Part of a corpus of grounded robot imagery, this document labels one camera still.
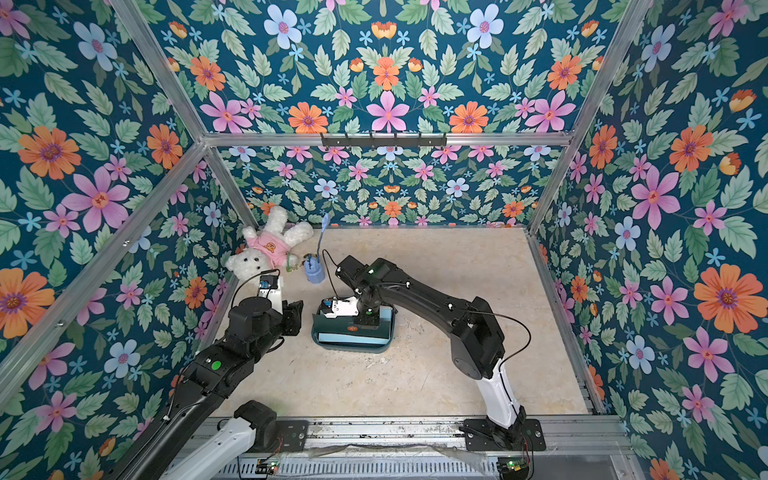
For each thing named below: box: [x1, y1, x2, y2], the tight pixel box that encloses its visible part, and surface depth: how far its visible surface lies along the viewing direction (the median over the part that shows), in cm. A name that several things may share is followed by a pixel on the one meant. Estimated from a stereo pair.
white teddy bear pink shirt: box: [226, 206, 314, 284], surface depth 107 cm
